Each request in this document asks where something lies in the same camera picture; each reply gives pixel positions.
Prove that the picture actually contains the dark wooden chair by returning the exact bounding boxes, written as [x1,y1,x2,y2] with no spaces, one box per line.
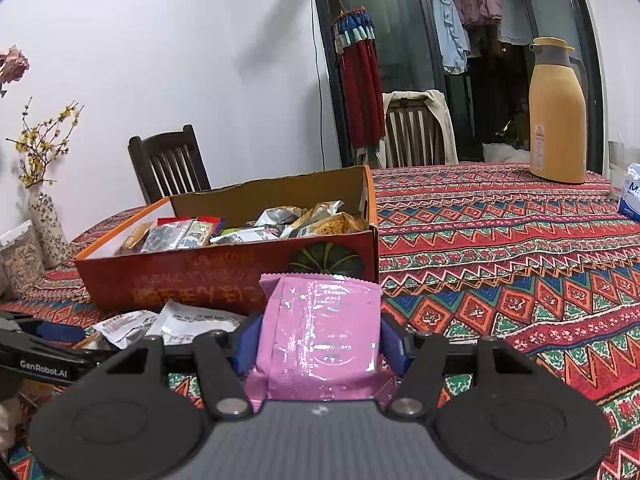
[128,125,212,206]

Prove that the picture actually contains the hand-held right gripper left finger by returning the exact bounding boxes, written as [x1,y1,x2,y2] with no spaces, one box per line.
[107,312,263,420]

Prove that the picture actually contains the yellow flower branches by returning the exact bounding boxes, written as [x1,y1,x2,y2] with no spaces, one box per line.
[5,100,83,191]

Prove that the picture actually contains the white hanging garment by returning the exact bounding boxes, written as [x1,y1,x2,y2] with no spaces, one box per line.
[495,7,538,47]

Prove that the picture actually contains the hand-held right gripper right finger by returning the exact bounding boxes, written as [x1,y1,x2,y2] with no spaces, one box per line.
[379,312,533,418]

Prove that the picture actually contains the yellow thermos jug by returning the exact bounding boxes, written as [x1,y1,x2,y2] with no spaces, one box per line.
[528,36,588,184]

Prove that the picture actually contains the pile of assorted snack packs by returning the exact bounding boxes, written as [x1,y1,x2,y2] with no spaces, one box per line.
[116,200,370,256]

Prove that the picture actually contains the small floral vase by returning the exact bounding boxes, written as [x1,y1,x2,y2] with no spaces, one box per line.
[27,191,71,270]

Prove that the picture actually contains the light blue denim shirt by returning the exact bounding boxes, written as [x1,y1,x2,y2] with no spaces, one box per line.
[429,0,471,76]

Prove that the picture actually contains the pink snack packet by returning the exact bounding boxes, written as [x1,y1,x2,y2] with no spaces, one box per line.
[243,272,401,413]

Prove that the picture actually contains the white blue tissue pack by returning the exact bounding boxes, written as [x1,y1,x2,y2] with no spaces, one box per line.
[617,162,640,221]

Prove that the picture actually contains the sliding glass door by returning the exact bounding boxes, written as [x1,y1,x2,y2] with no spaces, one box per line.
[306,0,606,173]

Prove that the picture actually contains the clear drinking glass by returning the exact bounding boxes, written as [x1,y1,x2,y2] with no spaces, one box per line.
[607,133,640,196]

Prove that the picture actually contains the orange cardboard box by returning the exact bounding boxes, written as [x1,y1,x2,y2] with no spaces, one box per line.
[74,165,380,313]

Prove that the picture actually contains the chair with beige jacket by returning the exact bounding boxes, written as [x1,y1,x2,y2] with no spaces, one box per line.
[376,90,459,168]

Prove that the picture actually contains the brown slatted wooden chair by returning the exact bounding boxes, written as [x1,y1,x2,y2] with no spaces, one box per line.
[384,99,446,168]

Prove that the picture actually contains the pink dried flowers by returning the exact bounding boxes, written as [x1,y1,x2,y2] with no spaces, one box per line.
[0,45,31,98]

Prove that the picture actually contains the white snack packet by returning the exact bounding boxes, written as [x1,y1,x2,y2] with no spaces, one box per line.
[93,310,160,350]
[145,300,248,347]

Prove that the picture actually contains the red hanging cloth blue fringe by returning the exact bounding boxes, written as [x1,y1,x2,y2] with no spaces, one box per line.
[332,7,387,150]

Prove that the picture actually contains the clear jar with white lid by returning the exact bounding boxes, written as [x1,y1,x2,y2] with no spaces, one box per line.
[0,220,48,298]

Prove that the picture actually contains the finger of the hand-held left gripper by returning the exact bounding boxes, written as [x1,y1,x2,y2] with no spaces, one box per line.
[31,320,86,348]
[0,310,38,333]

